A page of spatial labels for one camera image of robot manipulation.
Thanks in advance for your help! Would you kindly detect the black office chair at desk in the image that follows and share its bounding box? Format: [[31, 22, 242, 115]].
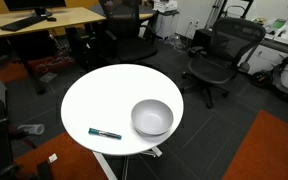
[[99, 0, 158, 63]]

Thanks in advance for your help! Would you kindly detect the wooden desk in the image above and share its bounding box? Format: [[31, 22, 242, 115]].
[[0, 7, 104, 94]]

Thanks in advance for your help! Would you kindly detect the white cabinet with counter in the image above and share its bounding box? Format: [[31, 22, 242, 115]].
[[238, 18, 288, 88]]

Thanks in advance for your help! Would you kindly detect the clear plastic cup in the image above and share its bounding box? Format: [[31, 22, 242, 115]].
[[18, 124, 45, 135]]

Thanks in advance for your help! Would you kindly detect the black mesh office chair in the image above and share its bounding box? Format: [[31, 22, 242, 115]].
[[182, 17, 266, 108]]

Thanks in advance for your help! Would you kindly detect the black keyboard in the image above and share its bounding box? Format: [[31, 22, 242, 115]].
[[0, 16, 46, 32]]

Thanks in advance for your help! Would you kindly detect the black computer mouse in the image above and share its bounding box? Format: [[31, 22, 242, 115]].
[[47, 17, 57, 22]]

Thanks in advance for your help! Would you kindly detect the black electric scooter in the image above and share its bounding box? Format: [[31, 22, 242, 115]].
[[250, 56, 288, 95]]

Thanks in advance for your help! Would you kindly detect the teal marker pen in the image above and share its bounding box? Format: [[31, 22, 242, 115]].
[[88, 128, 122, 140]]

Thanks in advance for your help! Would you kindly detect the black monitor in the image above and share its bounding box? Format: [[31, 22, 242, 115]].
[[4, 0, 66, 17]]

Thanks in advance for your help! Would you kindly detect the round white table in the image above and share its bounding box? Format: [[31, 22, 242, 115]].
[[61, 64, 184, 180]]

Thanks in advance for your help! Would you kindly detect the white grey bowl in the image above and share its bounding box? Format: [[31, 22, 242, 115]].
[[131, 99, 174, 136]]

